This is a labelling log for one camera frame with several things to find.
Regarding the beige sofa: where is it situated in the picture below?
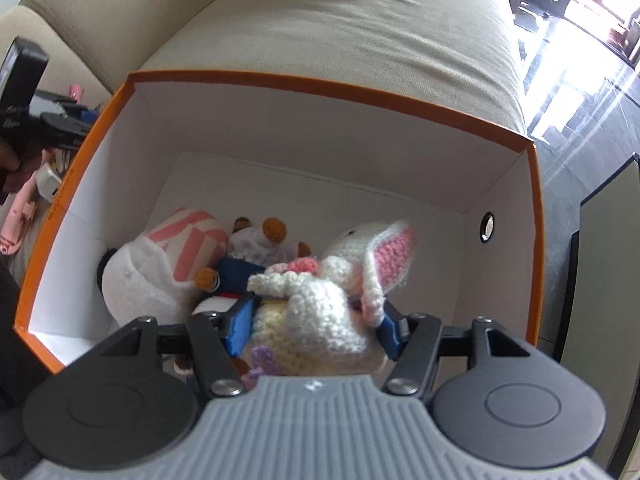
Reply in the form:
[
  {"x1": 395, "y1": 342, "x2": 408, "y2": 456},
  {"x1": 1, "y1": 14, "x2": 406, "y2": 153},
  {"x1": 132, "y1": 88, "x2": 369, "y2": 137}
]
[{"x1": 0, "y1": 0, "x2": 527, "y2": 261}]

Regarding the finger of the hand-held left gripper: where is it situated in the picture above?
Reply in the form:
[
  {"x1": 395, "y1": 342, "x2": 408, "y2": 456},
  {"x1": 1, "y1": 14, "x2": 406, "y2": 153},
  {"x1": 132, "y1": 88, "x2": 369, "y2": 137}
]
[{"x1": 41, "y1": 105, "x2": 101, "y2": 153}]

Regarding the pink plastic object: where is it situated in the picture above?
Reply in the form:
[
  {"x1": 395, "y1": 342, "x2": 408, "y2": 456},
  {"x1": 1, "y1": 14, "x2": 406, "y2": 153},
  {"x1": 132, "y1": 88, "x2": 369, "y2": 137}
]
[{"x1": 0, "y1": 179, "x2": 40, "y2": 257}]

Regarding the orange cardboard box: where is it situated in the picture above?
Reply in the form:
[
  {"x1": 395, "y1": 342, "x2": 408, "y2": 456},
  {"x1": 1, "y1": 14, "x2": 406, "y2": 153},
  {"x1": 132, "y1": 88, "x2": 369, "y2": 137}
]
[{"x1": 12, "y1": 71, "x2": 544, "y2": 376}]

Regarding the white plush with pink stripes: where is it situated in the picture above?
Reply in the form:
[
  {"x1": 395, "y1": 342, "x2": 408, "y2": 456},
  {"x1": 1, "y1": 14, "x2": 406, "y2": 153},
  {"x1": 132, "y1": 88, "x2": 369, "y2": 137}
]
[{"x1": 96, "y1": 207, "x2": 232, "y2": 327}]

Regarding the white crocheted bunny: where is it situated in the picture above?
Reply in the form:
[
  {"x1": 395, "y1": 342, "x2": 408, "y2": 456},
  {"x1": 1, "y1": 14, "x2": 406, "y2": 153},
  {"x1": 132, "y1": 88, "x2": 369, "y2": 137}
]
[{"x1": 244, "y1": 219, "x2": 417, "y2": 379}]

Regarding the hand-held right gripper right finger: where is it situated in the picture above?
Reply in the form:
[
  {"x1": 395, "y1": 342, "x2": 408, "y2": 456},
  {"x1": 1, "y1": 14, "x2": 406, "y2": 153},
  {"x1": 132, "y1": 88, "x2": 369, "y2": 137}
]
[{"x1": 375, "y1": 302, "x2": 534, "y2": 397}]

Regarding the small bear doll blue outfit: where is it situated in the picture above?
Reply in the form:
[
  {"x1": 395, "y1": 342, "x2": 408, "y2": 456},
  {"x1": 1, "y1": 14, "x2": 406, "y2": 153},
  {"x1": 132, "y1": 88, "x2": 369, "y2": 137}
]
[{"x1": 194, "y1": 216, "x2": 314, "y2": 312}]

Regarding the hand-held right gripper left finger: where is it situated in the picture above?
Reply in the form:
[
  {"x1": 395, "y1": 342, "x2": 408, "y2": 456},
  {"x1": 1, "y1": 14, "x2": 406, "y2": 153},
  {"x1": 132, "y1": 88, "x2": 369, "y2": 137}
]
[{"x1": 96, "y1": 292, "x2": 262, "y2": 399}]

